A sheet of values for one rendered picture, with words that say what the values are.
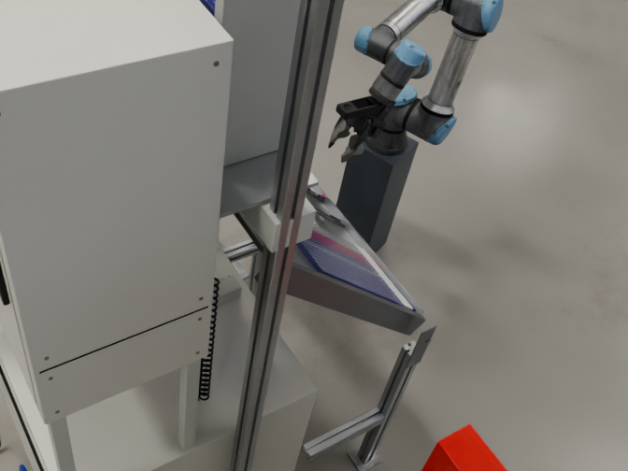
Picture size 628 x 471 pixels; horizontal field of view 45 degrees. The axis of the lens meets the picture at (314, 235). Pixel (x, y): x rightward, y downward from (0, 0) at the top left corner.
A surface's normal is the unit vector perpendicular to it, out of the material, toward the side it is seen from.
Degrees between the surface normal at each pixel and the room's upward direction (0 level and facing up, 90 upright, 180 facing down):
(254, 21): 90
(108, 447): 0
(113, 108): 90
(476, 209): 0
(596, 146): 0
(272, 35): 90
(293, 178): 90
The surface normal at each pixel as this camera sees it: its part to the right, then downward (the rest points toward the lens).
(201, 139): 0.53, 0.68
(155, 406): 0.15, -0.67
